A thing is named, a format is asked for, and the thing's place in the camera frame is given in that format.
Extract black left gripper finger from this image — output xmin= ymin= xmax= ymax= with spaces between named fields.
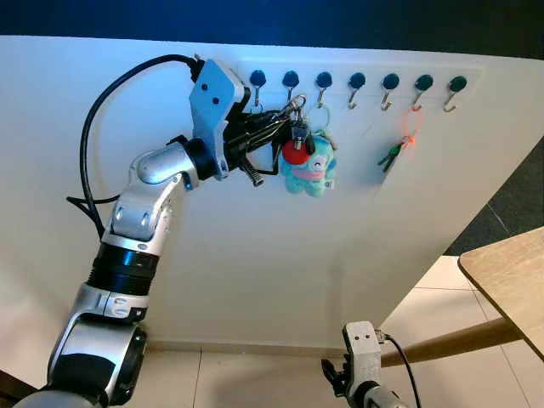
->
xmin=255 ymin=109 xmax=300 ymax=141
xmin=255 ymin=136 xmax=286 ymax=177

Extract key bunch with red tag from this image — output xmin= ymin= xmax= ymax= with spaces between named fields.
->
xmin=276 ymin=93 xmax=317 ymax=167

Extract navy knob metal hook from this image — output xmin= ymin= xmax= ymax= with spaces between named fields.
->
xmin=282 ymin=70 xmax=301 ymax=107
xmin=411 ymin=74 xmax=434 ymax=112
xmin=380 ymin=73 xmax=400 ymax=112
xmin=443 ymin=76 xmax=468 ymax=113
xmin=347 ymin=72 xmax=366 ymax=111
xmin=315 ymin=71 xmax=333 ymax=107
xmin=249 ymin=70 xmax=267 ymax=111

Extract white hook board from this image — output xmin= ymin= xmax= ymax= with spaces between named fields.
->
xmin=0 ymin=34 xmax=544 ymax=354

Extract green keys on orange loop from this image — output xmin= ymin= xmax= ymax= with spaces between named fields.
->
xmin=378 ymin=109 xmax=423 ymax=175

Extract light wooden table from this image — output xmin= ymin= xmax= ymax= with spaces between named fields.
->
xmin=381 ymin=228 xmax=544 ymax=368

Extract dark floor mat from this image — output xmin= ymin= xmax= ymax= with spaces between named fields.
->
xmin=444 ymin=136 xmax=544 ymax=258

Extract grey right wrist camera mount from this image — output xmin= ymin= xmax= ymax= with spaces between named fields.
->
xmin=343 ymin=320 xmax=385 ymax=388

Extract teal plush keychain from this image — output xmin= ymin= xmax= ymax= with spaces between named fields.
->
xmin=279 ymin=104 xmax=338 ymax=198

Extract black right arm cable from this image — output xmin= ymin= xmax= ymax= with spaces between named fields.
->
xmin=378 ymin=331 xmax=423 ymax=408

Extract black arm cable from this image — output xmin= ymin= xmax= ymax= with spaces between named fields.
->
xmin=378 ymin=331 xmax=423 ymax=408
xmin=66 ymin=54 xmax=205 ymax=239

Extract white hook rail plate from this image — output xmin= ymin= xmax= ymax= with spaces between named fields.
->
xmin=238 ymin=59 xmax=485 ymax=96

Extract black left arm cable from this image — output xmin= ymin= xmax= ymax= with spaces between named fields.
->
xmin=66 ymin=54 xmax=205 ymax=239

